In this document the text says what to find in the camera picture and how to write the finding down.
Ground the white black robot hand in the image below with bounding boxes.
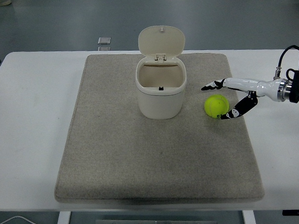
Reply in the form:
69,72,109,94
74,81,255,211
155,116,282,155
200,75,283,121

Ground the yellow tennis ball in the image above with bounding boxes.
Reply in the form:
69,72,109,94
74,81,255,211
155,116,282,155
203,93,231,119

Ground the cream bin with hinged lid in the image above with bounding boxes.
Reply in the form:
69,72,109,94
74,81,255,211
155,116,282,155
133,24,189,121

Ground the beige fabric mat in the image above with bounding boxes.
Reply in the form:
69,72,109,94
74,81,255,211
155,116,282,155
49,48,266,210

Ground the white table leg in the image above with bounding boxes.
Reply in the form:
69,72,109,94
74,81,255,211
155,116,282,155
242,209,257,224
54,211,72,224

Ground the black table control panel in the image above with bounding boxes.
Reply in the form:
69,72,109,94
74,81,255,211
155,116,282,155
282,209,299,217

